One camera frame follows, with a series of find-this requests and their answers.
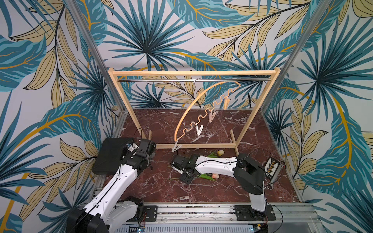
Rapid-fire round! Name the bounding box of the orange cream tulip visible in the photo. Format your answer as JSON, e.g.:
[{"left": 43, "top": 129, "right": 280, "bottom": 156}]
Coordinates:
[{"left": 207, "top": 150, "right": 224, "bottom": 158}]

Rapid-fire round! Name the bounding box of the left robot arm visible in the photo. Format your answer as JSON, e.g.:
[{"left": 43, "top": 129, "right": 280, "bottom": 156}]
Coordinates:
[{"left": 66, "top": 138, "right": 156, "bottom": 233}]

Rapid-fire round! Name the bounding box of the pink tulip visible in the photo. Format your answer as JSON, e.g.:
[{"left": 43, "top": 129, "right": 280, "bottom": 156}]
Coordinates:
[{"left": 169, "top": 173, "right": 220, "bottom": 181}]

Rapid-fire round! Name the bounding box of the wooden clothes rack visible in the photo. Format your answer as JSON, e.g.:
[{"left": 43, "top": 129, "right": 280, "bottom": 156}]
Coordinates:
[{"left": 108, "top": 68, "right": 281, "bottom": 155}]

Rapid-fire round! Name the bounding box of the curved wooden clip hanger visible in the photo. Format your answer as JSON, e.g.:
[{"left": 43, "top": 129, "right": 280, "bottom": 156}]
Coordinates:
[{"left": 172, "top": 80, "right": 241, "bottom": 152}]

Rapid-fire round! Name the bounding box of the black plastic case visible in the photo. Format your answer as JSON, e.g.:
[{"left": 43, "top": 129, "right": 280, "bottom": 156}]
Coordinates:
[{"left": 92, "top": 137, "right": 133, "bottom": 175}]

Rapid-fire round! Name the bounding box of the screwdriver bit box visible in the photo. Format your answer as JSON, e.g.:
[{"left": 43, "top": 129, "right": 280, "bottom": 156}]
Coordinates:
[{"left": 264, "top": 157, "right": 282, "bottom": 180}]

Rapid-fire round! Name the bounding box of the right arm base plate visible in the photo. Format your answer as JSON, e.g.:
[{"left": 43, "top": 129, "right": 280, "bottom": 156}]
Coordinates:
[{"left": 233, "top": 204, "right": 276, "bottom": 222}]

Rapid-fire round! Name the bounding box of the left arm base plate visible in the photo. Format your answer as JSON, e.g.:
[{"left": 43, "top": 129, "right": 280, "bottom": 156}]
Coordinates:
[{"left": 137, "top": 205, "right": 158, "bottom": 223}]

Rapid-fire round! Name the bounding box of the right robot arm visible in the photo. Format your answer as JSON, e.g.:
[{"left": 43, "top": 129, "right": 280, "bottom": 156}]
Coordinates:
[{"left": 171, "top": 153, "right": 267, "bottom": 213}]

